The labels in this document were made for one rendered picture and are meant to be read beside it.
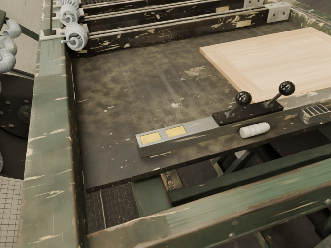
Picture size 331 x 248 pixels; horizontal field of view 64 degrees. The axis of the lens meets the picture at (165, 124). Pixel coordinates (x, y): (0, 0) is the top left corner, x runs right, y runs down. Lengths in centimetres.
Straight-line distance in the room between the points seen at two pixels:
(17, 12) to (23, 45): 70
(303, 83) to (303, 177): 44
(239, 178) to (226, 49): 61
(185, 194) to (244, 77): 49
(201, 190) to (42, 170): 37
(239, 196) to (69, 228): 32
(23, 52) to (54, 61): 586
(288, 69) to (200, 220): 72
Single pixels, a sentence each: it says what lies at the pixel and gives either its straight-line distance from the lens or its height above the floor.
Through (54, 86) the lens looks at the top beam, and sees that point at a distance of 86.
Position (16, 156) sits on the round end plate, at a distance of 130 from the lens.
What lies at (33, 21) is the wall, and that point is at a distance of 655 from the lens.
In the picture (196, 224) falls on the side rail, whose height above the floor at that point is 165.
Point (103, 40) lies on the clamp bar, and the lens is 123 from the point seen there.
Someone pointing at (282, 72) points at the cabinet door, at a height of 120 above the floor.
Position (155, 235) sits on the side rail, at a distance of 52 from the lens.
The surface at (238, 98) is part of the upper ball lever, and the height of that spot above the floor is 155.
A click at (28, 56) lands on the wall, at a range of 689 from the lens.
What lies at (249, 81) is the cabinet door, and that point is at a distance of 96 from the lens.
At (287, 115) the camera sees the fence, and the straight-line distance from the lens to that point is 85.
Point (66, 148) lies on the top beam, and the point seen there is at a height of 185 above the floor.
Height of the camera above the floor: 201
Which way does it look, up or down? 33 degrees down
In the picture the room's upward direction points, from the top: 74 degrees counter-clockwise
